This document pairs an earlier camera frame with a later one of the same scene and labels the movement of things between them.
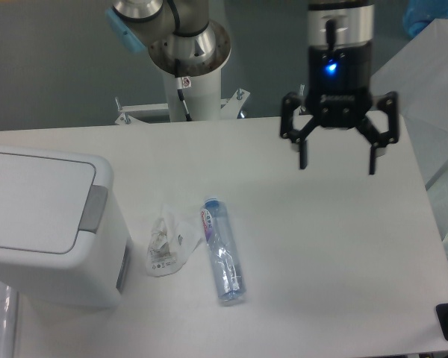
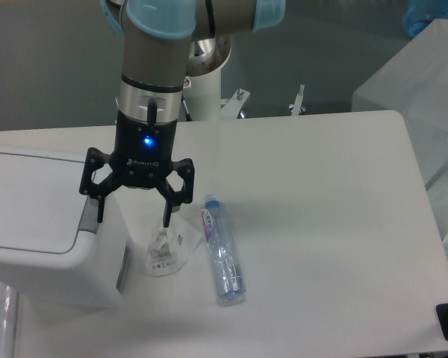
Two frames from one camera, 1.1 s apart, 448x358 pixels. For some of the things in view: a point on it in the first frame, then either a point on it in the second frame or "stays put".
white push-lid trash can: (53, 221) stays put
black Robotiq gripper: (340, 95) to (141, 157)
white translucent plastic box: (426, 73) stays put
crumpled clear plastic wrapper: (170, 245) stays put
